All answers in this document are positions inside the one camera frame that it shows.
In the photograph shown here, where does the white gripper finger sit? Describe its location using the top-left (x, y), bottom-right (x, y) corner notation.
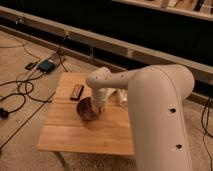
top-left (94, 105), bottom-right (101, 114)

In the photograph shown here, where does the purple ceramic bowl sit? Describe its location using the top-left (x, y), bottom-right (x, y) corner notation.
top-left (76, 97), bottom-right (99, 121)

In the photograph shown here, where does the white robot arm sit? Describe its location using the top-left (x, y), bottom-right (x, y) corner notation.
top-left (86, 64), bottom-right (195, 171)

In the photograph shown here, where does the white rectangular block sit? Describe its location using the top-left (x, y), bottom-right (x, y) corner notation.
top-left (107, 88), bottom-right (116, 97)

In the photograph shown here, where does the dark brown rectangular box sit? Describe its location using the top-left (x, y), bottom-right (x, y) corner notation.
top-left (70, 84), bottom-right (84, 101)

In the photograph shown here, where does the white bottle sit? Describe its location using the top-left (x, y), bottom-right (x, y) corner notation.
top-left (118, 90), bottom-right (127, 106)

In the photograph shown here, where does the wooden table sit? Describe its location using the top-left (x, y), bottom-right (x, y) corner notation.
top-left (37, 73), bottom-right (134, 155)

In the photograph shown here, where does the black power adapter box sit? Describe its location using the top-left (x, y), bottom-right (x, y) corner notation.
top-left (38, 60), bottom-right (55, 73)

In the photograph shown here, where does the small black device on floor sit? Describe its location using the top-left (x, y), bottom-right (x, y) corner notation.
top-left (25, 62), bottom-right (38, 71)

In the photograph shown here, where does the black plug on floor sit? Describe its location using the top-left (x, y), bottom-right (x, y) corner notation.
top-left (0, 108), bottom-right (9, 119)

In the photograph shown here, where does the black cable on floor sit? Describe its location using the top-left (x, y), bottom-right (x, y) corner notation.
top-left (0, 39), bottom-right (68, 151)

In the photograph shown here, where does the black cable right side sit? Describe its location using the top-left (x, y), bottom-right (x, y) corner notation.
top-left (200, 96), bottom-right (213, 164)

